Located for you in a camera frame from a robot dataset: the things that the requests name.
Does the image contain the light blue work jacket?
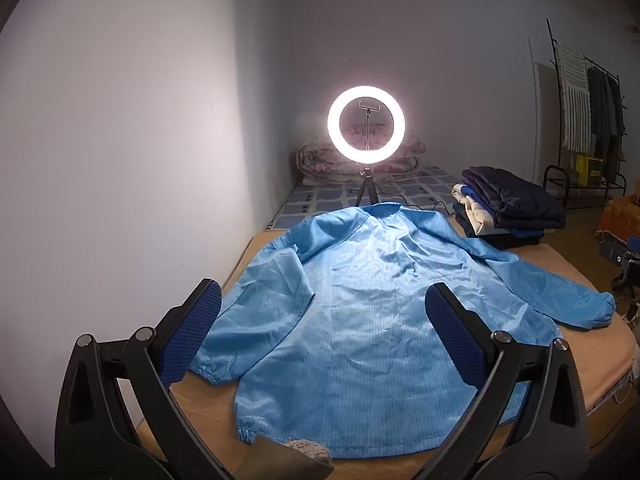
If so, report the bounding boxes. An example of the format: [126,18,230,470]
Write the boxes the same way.
[187,202,617,461]

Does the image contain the cream folded garment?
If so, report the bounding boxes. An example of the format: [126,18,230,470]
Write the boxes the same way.
[452,183,501,236]

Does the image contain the yellow box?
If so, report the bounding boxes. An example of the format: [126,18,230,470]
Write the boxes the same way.
[574,154,605,186]

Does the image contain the phone holder clamp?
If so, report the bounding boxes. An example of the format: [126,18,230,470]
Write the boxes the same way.
[359,101,383,151]

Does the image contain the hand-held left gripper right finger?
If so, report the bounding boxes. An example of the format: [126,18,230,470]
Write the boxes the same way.
[422,282,591,480]

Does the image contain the black mini tripod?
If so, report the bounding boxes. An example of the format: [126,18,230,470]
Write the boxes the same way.
[354,164,379,207]

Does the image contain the striped towel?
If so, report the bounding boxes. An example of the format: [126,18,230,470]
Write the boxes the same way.
[555,42,593,153]

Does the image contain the dark folded garment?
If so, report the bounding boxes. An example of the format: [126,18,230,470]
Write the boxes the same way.
[455,215,546,252]

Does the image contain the orange cloth covered table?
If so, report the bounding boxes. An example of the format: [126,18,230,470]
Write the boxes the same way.
[595,196,640,241]

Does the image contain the blue white patterned sheet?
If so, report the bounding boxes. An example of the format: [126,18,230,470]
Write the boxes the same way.
[267,165,466,231]

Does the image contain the black ring light cable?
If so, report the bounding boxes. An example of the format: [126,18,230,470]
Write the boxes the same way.
[375,191,457,217]

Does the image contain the tan blanket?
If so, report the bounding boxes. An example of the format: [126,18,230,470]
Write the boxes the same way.
[135,227,640,461]

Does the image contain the dark hanging clothes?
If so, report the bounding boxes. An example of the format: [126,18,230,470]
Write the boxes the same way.
[586,65,626,183]

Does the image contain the black clothes rack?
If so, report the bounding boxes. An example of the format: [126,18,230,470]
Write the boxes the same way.
[542,19,628,211]

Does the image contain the rolled floral quilt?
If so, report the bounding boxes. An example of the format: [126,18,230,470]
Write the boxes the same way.
[295,130,427,187]

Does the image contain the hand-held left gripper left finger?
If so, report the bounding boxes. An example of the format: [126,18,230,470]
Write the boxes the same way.
[54,278,236,480]

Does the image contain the navy folded jacket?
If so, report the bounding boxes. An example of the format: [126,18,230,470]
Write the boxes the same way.
[461,165,567,233]

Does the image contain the royal blue folded garment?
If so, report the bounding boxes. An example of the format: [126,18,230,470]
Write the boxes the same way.
[460,185,546,248]

